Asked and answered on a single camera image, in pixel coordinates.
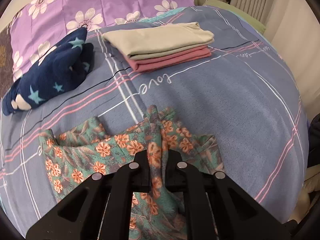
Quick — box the green pillow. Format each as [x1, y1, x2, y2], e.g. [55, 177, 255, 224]
[203, 0, 266, 35]

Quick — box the beige folded garment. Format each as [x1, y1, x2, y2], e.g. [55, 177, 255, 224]
[103, 22, 214, 60]

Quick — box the navy star fleece garment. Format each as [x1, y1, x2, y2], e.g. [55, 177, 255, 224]
[2, 27, 94, 116]

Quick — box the dark deer print bedsheet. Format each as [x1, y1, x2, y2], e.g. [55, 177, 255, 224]
[0, 25, 14, 98]

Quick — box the cream window curtain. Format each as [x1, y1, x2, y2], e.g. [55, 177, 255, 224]
[194, 0, 319, 119]

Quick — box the teal orange floral garment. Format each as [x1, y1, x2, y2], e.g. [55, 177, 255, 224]
[39, 106, 223, 239]

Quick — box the blue plaid bed cover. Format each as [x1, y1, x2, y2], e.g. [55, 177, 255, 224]
[1, 7, 309, 235]

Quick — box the pink folded garment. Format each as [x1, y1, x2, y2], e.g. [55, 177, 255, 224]
[124, 46, 212, 73]

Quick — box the purple flower pillow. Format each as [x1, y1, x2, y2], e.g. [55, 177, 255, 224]
[10, 0, 194, 80]

